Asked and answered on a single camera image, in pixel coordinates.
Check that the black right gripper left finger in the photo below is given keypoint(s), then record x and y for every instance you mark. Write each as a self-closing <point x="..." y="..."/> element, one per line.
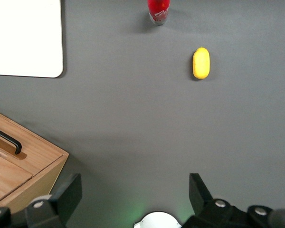
<point x="64" y="197"/>

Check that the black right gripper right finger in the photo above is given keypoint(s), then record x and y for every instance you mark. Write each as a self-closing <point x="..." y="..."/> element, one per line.
<point x="204" y="206"/>

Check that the red coke bottle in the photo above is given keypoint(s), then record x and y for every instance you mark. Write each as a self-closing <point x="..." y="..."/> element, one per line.
<point x="158" y="10"/>

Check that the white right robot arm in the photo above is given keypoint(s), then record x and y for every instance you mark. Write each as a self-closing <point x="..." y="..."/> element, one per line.
<point x="158" y="221"/>

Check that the white rectangular tray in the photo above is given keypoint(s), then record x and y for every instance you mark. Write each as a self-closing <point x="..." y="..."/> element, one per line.
<point x="26" y="35"/>

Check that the wooden drawer cabinet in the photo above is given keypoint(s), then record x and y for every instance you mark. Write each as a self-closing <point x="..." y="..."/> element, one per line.
<point x="45" y="171"/>

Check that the wooden drawer front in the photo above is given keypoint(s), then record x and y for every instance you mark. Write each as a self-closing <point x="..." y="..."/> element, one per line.
<point x="35" y="148"/>
<point x="7" y="175"/>

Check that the yellow lemon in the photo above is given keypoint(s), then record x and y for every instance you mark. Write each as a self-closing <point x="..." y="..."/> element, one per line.
<point x="201" y="63"/>

